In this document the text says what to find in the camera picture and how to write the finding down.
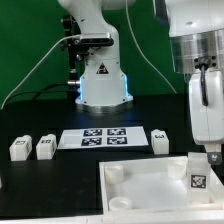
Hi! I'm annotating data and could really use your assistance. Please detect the white cable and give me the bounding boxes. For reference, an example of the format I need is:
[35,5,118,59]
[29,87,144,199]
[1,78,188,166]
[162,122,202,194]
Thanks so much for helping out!
[124,0,178,95]
[0,35,81,111]

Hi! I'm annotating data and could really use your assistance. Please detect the black camera on stand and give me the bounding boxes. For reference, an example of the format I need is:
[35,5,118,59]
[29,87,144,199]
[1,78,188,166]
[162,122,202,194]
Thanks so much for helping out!
[60,15,114,101]

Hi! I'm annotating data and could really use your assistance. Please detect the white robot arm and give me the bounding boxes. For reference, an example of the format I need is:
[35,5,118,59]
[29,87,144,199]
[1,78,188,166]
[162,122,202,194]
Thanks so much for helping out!
[58,0,224,165]

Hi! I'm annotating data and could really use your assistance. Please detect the black cable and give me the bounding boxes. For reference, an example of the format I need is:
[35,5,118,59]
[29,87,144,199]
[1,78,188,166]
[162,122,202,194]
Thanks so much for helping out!
[2,82,73,108]

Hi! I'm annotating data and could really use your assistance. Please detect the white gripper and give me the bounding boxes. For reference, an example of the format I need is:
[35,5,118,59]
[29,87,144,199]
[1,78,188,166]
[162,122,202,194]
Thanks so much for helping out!
[189,71,224,165]

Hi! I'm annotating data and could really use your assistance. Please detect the white sheet with markers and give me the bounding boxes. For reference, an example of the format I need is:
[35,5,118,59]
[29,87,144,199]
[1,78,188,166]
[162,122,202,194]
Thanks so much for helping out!
[58,126,148,150]

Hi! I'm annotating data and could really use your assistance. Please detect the white square tabletop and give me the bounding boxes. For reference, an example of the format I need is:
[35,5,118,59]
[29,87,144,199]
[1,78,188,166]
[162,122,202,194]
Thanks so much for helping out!
[99,156,224,214]

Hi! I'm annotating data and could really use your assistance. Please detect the white cable right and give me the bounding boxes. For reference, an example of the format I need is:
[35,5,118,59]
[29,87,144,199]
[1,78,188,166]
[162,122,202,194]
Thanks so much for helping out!
[124,0,178,95]

